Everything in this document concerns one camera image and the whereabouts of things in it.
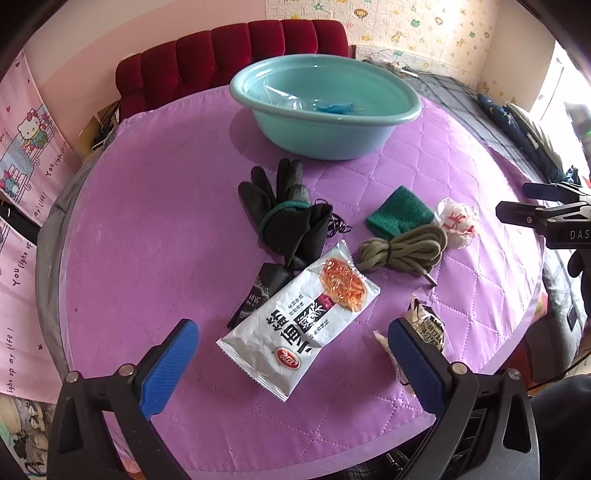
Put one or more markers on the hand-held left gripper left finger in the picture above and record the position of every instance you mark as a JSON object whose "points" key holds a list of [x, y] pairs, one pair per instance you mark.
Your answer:
{"points": [[170, 369]]}

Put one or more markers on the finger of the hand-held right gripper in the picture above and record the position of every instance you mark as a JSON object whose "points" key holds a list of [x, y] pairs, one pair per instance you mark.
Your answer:
{"points": [[542, 190], [521, 213]]}

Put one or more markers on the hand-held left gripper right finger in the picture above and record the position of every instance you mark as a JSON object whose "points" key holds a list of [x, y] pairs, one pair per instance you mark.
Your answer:
{"points": [[418, 369]]}

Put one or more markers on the beige snack packet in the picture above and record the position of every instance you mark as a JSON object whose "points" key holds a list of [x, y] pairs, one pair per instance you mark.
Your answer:
{"points": [[429, 327]]}

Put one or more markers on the white plastic bag red print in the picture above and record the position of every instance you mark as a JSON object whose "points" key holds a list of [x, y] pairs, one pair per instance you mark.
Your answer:
{"points": [[457, 224]]}

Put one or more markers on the white snack packet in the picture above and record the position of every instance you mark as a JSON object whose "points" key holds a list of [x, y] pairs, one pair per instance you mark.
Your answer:
{"points": [[286, 332]]}

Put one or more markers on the green terry cloth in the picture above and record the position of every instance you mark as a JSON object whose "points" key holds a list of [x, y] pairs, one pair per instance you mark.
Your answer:
{"points": [[399, 212]]}

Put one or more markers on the small black packet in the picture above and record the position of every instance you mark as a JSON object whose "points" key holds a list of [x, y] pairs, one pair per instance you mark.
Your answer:
{"points": [[263, 288]]}

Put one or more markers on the teal plastic basin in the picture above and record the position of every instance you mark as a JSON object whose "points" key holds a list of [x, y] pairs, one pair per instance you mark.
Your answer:
{"points": [[323, 134]]}

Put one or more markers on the navy star pillow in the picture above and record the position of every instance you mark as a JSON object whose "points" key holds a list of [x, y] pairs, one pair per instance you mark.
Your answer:
{"points": [[503, 120]]}

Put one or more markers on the purple quilted mat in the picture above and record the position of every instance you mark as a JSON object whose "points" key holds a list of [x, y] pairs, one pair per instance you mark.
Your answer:
{"points": [[138, 254]]}

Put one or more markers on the pink cartoon curtain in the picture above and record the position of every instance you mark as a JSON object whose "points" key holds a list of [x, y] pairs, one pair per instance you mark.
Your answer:
{"points": [[27, 277]]}

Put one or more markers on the black work glove green cuff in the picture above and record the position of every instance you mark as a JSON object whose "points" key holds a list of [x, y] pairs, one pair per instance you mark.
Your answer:
{"points": [[272, 184]]}

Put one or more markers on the dark hanging garment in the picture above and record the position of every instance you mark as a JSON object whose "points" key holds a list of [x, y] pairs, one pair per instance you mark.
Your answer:
{"points": [[16, 224]]}

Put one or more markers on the blue plastic wrapper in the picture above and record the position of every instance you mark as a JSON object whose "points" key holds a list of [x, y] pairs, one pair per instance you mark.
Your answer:
{"points": [[337, 108]]}

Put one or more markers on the open cardboard box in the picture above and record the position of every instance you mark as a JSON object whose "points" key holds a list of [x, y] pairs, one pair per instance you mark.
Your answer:
{"points": [[104, 127]]}

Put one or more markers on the clear plastic bag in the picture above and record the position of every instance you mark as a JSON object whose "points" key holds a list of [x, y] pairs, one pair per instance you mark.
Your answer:
{"points": [[286, 99]]}

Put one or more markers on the red tufted velvet sofa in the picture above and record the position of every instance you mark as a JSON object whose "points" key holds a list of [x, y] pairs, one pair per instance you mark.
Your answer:
{"points": [[207, 60]]}

